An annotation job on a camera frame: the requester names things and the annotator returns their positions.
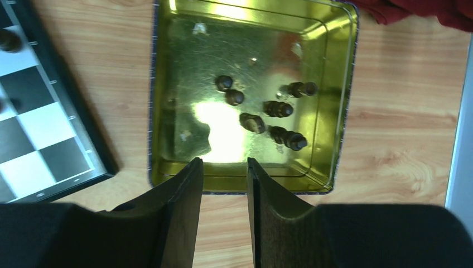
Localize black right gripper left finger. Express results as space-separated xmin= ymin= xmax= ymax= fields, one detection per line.
xmin=1 ymin=158 xmax=203 ymax=267

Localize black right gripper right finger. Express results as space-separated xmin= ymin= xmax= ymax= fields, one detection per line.
xmin=247 ymin=158 xmax=472 ymax=267

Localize dark pawn piece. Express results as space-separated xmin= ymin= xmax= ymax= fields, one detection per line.
xmin=1 ymin=28 xmax=22 ymax=53
xmin=215 ymin=75 xmax=233 ymax=92
xmin=225 ymin=89 xmax=245 ymax=106

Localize dark chess piece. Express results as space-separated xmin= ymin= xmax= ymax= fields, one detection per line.
xmin=263 ymin=100 xmax=293 ymax=118

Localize dark knight piece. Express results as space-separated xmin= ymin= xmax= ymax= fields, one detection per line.
xmin=239 ymin=113 xmax=266 ymax=134

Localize black white chessboard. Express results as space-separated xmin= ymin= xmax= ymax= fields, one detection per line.
xmin=1 ymin=1 xmax=119 ymax=203

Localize dark rook piece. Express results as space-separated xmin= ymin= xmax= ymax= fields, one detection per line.
xmin=288 ymin=82 xmax=318 ymax=98

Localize gold metal tin tray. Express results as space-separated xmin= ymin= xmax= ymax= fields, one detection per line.
xmin=148 ymin=1 xmax=359 ymax=195

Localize red cloth garment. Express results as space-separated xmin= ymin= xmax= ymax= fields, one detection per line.
xmin=352 ymin=0 xmax=472 ymax=32

